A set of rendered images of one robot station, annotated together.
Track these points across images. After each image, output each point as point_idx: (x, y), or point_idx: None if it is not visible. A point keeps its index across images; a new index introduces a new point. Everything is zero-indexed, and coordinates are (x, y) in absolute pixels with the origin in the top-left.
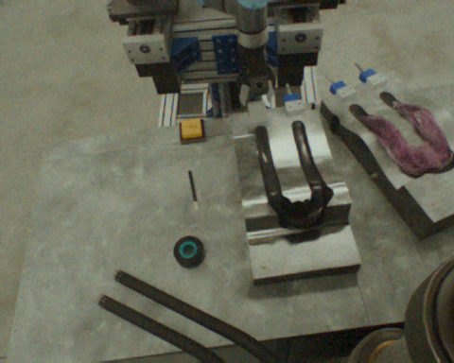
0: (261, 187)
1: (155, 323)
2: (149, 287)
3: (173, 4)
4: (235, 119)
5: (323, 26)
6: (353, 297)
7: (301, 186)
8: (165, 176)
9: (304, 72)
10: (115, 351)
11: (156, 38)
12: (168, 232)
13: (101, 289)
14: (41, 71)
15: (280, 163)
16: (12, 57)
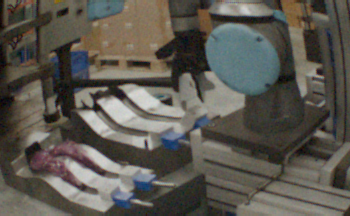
0: (130, 95)
1: (140, 78)
2: (159, 80)
3: (322, 69)
4: (209, 114)
5: (192, 133)
6: (59, 134)
7: (104, 103)
8: (233, 111)
9: (226, 214)
10: None
11: (310, 73)
12: (189, 104)
13: (194, 83)
14: None
15: (137, 120)
16: None
